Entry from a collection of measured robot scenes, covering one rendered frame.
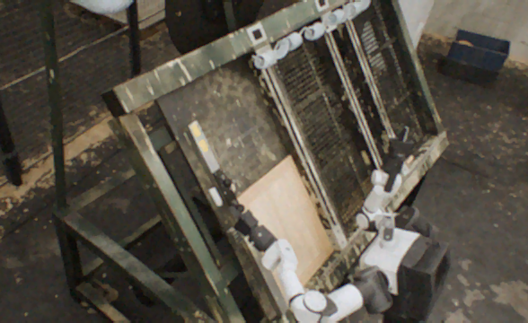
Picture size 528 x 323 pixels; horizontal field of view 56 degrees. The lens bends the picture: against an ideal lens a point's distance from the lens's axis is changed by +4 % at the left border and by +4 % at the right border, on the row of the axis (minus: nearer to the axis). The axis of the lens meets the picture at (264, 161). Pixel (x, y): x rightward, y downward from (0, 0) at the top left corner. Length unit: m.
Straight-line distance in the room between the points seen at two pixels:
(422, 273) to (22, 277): 2.56
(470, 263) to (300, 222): 2.02
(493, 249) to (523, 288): 0.34
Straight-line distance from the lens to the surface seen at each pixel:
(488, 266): 4.18
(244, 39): 2.19
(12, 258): 3.73
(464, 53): 6.28
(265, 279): 2.18
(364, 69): 2.90
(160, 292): 2.45
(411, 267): 1.97
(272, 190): 2.25
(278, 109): 2.28
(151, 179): 1.86
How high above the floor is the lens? 2.83
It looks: 41 degrees down
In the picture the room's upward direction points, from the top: 9 degrees clockwise
